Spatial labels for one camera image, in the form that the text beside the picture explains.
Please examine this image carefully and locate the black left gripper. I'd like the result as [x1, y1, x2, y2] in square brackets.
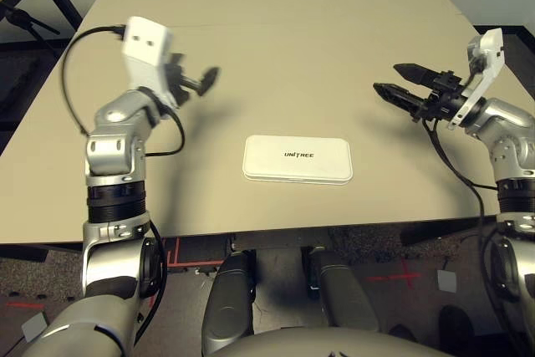
[168, 53, 222, 110]

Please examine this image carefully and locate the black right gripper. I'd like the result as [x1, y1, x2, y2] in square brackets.
[373, 63, 470, 121]

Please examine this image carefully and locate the white plastic pencil case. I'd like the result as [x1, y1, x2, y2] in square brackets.
[242, 134, 354, 185]

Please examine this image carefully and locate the black table underframe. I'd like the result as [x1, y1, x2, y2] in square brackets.
[232, 217, 502, 249]

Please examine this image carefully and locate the white floor square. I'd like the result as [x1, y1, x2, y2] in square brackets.
[436, 269, 457, 293]
[20, 312, 48, 344]

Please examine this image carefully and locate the black tripod stand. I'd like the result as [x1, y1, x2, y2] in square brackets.
[0, 3, 59, 38]

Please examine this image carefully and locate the grey robot left leg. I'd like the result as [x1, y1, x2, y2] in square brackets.
[201, 250, 257, 354]

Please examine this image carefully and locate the black robot foot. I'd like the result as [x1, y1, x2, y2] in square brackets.
[438, 305, 476, 352]

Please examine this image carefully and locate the grey robot torso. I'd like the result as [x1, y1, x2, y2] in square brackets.
[212, 326, 456, 357]

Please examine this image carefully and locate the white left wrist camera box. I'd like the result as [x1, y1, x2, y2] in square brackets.
[120, 16, 187, 110]

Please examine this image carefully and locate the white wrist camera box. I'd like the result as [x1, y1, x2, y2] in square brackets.
[120, 16, 187, 110]
[446, 27, 505, 130]

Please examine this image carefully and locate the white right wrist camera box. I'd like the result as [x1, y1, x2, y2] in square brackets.
[446, 27, 505, 130]

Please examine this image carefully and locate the black left wrist camera cable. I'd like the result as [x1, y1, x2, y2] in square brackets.
[61, 24, 186, 157]

